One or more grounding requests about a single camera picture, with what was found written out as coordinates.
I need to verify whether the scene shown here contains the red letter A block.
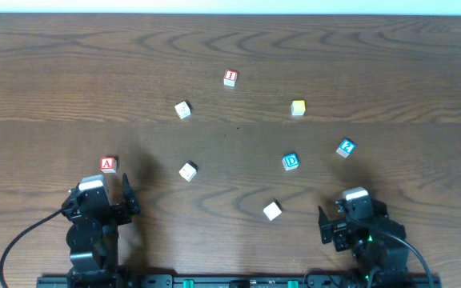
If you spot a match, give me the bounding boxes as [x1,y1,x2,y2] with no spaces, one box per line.
[99,157,118,173]

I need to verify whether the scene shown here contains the blue number 2 block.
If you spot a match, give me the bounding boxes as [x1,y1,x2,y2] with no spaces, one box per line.
[336,138,356,158]

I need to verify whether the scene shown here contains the red letter I block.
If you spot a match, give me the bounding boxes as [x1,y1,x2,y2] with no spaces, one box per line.
[223,70,238,87]

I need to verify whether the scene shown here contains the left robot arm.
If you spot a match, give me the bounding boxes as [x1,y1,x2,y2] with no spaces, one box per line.
[62,174,141,288]

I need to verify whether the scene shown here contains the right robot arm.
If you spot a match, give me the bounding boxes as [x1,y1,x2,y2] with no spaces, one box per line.
[318,196,409,287]

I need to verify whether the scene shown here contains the plain white block lower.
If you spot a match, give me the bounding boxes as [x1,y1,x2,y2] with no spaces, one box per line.
[263,201,283,221]

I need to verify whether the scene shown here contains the white block centre left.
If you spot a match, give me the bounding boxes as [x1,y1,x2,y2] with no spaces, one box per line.
[179,162,198,182]

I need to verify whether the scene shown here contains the blue letter D block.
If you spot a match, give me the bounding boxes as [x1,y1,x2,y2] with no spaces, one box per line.
[282,153,299,171]

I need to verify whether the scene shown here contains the white block upper left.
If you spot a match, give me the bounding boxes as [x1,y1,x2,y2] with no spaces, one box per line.
[174,101,191,119]

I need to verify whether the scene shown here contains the yellow wooden block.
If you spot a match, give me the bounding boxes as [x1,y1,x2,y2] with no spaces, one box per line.
[291,100,306,116]

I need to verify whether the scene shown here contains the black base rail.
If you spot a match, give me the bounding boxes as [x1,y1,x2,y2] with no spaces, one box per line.
[36,274,430,288]

